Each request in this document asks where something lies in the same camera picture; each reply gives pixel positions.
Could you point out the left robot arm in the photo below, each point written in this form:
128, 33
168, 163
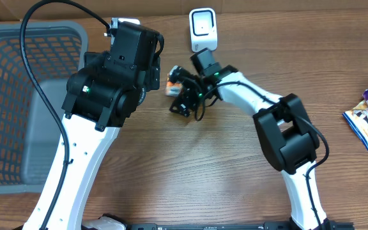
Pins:
99, 98

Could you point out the grey plastic mesh basket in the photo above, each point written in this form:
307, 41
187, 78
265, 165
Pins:
29, 135

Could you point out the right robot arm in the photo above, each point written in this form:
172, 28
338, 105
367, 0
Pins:
287, 137

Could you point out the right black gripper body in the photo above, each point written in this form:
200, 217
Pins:
189, 96

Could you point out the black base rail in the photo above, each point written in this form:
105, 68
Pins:
222, 226

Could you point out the white barcode scanner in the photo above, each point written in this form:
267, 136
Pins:
203, 29

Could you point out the small orange juice carton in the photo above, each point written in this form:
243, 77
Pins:
172, 89

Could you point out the yellow snack bag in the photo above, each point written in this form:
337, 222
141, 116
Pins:
357, 119

